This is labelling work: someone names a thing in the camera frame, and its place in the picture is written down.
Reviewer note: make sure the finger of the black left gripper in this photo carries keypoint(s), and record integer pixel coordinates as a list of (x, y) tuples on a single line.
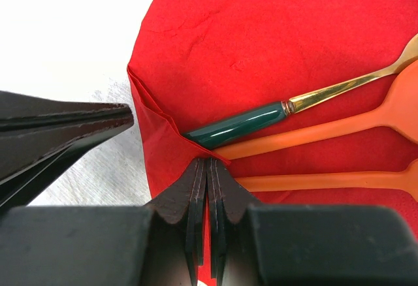
[(26, 112), (31, 159)]

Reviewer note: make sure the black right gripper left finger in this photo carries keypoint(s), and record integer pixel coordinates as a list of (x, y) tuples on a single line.
[(159, 243)]

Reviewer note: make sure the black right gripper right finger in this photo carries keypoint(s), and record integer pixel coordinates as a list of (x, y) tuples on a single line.
[(253, 243)]

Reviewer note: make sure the gold fork green handle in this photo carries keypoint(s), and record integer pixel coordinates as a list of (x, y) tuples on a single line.
[(228, 129)]

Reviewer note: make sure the orange plastic spoon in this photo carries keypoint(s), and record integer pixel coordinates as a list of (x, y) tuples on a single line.
[(398, 111)]

